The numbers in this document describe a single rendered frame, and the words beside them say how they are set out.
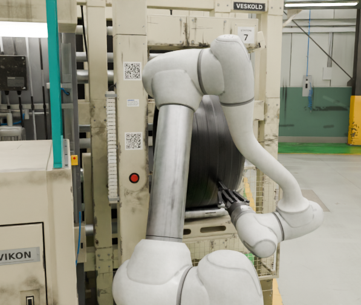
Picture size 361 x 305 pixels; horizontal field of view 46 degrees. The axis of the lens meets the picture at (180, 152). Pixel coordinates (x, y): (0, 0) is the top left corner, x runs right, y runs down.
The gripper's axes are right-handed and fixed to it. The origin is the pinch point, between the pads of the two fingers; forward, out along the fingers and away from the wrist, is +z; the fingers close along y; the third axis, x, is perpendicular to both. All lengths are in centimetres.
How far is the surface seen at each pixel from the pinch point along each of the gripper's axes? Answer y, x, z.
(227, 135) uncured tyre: -2.1, -19.9, 6.7
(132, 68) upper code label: 33, -41, 32
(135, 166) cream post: 31.6, -1.2, 21.9
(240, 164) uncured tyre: -8.3, -8.1, 4.2
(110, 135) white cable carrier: 42, -14, 26
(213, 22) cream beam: -11, -57, 63
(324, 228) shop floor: -192, 152, 177
